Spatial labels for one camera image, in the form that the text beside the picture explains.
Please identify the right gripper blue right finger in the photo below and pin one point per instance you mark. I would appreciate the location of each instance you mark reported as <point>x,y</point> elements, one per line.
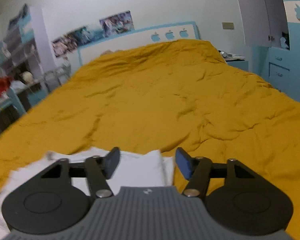
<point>196,171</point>

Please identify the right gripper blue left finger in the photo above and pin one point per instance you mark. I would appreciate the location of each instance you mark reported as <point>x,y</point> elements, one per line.
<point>100,169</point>

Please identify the white Nevada sweatshirt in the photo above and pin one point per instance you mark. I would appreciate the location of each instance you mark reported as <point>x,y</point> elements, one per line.
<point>151,169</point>

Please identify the mustard yellow quilted bedspread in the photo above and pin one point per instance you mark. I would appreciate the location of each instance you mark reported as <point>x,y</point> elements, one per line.
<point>161,97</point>

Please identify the grey metal folding stool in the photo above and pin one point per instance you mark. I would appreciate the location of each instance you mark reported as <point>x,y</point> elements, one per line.
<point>52,79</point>

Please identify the white blue desk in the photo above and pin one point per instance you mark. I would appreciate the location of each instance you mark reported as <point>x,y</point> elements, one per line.
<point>29,96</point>

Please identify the blue wooden chair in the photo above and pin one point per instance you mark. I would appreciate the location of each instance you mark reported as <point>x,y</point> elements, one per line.
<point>16,102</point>

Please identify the blue nightstand with clutter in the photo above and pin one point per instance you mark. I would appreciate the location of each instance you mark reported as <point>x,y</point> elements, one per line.
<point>234,60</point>

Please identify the cream knitted hat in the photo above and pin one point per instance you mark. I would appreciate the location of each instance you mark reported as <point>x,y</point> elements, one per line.
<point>27,77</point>

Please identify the red bag on desk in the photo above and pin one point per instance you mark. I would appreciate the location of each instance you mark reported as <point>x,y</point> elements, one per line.
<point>5,83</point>

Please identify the blue drawer cabinet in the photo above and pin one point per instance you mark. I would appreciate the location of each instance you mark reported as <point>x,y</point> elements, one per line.
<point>279,67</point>

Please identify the white blue apple headboard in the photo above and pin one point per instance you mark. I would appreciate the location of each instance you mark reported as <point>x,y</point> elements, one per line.
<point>138,38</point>

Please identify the lilac blue bookshelf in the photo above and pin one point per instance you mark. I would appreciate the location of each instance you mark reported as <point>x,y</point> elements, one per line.
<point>26,45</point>

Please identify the lilac wardrobe door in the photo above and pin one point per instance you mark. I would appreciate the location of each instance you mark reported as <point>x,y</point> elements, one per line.
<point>264,22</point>

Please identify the grey wall switch plate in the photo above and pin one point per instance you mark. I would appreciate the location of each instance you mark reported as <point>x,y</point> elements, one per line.
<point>228,25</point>

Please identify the anime wall posters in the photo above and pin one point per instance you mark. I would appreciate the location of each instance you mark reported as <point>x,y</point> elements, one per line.
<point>107,27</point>

